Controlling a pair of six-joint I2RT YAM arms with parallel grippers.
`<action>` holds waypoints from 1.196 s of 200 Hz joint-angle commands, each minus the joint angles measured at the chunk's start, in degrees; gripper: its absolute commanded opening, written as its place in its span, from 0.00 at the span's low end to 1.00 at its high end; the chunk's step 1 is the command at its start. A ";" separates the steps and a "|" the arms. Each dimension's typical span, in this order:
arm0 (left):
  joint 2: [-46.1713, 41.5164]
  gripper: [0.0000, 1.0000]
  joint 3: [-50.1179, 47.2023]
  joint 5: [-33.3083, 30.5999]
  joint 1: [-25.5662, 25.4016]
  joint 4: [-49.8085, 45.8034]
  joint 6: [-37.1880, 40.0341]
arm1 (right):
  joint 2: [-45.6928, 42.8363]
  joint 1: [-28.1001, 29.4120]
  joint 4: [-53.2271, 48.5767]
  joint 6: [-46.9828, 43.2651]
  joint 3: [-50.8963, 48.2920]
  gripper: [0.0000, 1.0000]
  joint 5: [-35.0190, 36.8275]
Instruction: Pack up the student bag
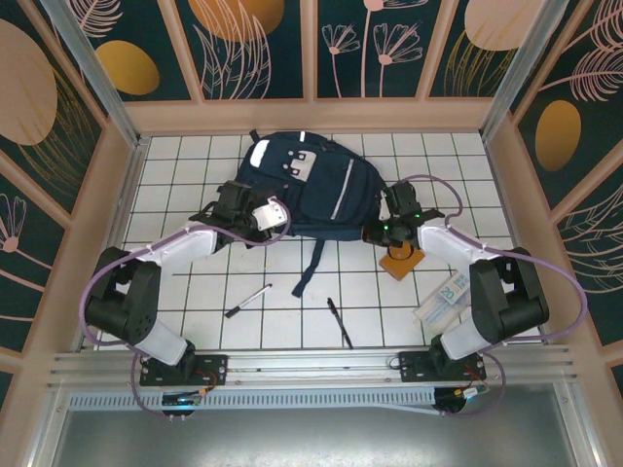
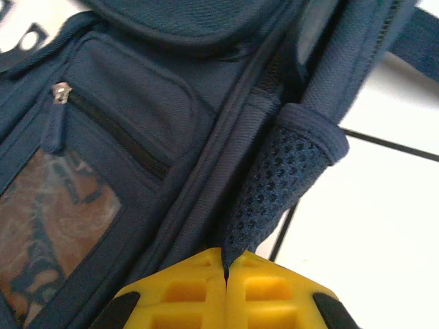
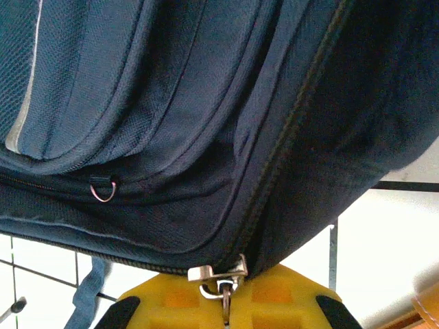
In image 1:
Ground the tan leather wallet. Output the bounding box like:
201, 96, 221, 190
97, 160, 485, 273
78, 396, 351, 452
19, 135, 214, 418
379, 242, 426, 282

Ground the navy blue backpack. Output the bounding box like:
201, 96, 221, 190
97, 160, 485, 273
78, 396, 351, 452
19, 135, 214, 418
236, 129, 384, 297

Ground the black pen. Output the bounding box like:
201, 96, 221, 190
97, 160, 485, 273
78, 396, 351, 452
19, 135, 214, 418
326, 297, 355, 350

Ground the pen with pale barrel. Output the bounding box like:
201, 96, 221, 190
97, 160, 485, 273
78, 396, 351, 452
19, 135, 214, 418
223, 282, 274, 320

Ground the small controller board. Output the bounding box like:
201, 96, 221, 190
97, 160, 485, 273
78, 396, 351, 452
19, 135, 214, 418
162, 392, 204, 409
435, 386, 490, 405

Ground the grey metal panel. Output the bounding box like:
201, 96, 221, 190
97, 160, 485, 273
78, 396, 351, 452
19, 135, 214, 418
28, 408, 600, 467

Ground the aluminium table side rail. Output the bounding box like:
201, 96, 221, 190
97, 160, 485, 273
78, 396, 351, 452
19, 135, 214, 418
72, 138, 150, 352

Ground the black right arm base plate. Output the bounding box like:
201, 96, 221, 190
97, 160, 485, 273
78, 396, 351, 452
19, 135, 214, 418
397, 349, 487, 383

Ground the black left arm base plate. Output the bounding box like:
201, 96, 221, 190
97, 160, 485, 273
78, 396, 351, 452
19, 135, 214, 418
139, 353, 229, 387

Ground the long aluminium mounting rail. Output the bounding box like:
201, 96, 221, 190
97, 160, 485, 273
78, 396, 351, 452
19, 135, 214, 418
48, 343, 580, 388

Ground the aluminium frame post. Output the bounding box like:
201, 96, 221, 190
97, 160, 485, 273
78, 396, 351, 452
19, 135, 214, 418
38, 0, 142, 142
479, 0, 570, 140

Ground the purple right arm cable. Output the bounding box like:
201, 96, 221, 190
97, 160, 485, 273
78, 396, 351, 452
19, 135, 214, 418
382, 173, 588, 419

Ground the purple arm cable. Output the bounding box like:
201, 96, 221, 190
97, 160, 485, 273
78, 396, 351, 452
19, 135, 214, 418
382, 173, 588, 419
80, 197, 293, 422

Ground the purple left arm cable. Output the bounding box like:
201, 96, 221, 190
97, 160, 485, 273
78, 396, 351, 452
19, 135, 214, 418
80, 197, 293, 422

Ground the grey slotted cable duct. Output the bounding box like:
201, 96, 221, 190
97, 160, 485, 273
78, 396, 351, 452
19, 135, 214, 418
65, 386, 439, 415

